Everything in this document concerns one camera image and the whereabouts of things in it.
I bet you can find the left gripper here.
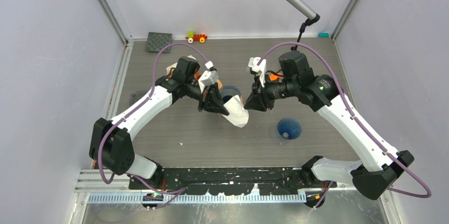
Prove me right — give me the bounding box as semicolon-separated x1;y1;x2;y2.
185;79;230;116

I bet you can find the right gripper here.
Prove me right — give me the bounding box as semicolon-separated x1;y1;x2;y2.
244;72;298;112

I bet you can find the blue glass dripper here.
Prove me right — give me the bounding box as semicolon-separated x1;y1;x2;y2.
277;118;302;140
219;85;242;103

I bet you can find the white paper coffee filter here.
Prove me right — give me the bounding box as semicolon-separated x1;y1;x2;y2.
223;95;249;128

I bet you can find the orange coffee filter box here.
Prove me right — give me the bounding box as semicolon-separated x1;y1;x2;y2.
166;55;200;79

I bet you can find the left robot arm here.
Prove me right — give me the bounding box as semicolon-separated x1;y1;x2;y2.
88;56;230;189

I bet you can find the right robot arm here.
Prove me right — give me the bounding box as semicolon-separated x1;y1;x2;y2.
244;50;414;200

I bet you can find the dark smoky glass dripper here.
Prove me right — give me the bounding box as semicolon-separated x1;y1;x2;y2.
129;90;148;107

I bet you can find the orange plastic holder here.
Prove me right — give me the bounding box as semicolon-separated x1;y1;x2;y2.
268;73;283;81

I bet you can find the red toy car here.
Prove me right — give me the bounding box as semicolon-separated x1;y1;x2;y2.
185;31;208;43

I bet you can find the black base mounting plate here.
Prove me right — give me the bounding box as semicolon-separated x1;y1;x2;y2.
129;167;329;196

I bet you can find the grey building block baseplate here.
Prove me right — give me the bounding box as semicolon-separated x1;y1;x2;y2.
145;32;173;53

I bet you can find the teal small block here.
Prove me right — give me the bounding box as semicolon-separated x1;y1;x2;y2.
318;32;330;38

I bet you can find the wooden ring dripper stand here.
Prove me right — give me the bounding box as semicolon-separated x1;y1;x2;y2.
215;79;223;90

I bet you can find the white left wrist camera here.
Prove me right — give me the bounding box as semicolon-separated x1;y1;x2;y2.
198;61;219;93

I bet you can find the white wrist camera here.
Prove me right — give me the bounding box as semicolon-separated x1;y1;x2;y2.
198;61;219;93
247;57;266;88

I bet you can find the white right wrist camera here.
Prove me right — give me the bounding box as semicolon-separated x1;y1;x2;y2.
247;57;266;88

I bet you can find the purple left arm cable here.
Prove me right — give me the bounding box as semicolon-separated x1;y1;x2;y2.
97;42;211;210

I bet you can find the aluminium frame rail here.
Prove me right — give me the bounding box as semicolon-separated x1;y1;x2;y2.
97;0;128;45

